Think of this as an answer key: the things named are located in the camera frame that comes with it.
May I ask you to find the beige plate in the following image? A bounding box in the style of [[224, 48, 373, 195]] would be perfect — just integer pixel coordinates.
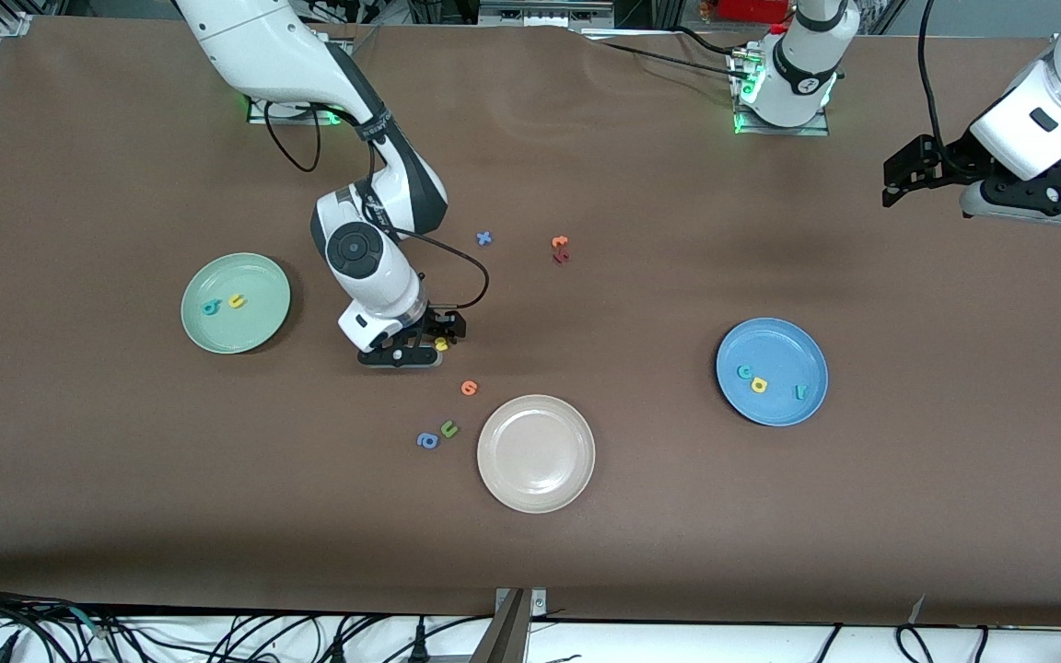
[[476, 394, 597, 514]]

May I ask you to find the green plate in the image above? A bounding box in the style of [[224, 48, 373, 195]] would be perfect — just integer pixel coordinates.
[[181, 252, 292, 355]]

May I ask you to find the red background object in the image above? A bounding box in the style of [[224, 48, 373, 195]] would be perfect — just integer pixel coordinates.
[[717, 0, 791, 24]]

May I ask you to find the blue plate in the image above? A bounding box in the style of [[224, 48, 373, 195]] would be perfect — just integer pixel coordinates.
[[716, 318, 830, 427]]

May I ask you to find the brown table cover sheet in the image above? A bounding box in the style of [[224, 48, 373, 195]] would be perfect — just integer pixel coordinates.
[[0, 14, 1061, 629]]

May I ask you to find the grey metal background box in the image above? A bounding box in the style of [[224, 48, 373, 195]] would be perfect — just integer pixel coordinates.
[[478, 0, 617, 30]]

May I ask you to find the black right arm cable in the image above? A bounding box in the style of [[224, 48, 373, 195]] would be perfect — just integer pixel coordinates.
[[263, 101, 491, 310]]

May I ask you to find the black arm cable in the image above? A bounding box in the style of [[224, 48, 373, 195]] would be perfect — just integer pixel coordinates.
[[263, 101, 491, 310], [917, 0, 955, 167]]

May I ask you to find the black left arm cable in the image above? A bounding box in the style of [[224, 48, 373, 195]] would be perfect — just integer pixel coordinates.
[[917, 0, 955, 167]]

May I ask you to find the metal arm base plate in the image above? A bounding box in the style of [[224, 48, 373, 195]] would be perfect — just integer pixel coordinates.
[[248, 92, 349, 125], [729, 46, 831, 137]]

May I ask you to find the black cable on table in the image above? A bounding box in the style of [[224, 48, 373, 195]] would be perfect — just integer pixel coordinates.
[[597, 41, 743, 82]]

